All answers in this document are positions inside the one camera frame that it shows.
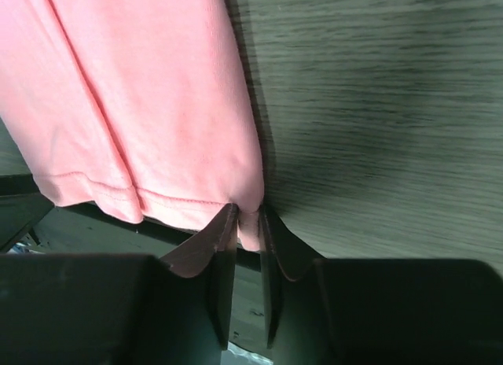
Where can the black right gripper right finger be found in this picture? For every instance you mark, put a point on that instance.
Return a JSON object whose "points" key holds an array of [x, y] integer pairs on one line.
{"points": [[323, 310]]}

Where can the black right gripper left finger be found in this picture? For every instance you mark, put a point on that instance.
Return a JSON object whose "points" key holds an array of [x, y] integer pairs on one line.
{"points": [[122, 308]]}

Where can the pink t shirt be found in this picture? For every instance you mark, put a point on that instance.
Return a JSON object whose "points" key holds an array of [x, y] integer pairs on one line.
{"points": [[140, 106]]}

